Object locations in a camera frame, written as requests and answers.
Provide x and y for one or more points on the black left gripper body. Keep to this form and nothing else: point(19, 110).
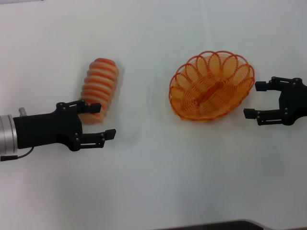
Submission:
point(43, 129)

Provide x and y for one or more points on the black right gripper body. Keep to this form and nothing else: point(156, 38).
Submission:
point(295, 103)

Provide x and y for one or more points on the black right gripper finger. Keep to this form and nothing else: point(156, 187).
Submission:
point(249, 113)
point(261, 86)

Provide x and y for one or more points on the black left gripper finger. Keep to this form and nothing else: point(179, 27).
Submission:
point(92, 108)
point(96, 137)

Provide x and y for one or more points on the orange striped bread toy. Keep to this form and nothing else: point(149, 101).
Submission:
point(100, 79)

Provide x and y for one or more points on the dark rounded robot base edge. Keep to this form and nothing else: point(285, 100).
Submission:
point(216, 225)

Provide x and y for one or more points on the silver left connector stub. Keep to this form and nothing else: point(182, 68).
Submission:
point(22, 112)

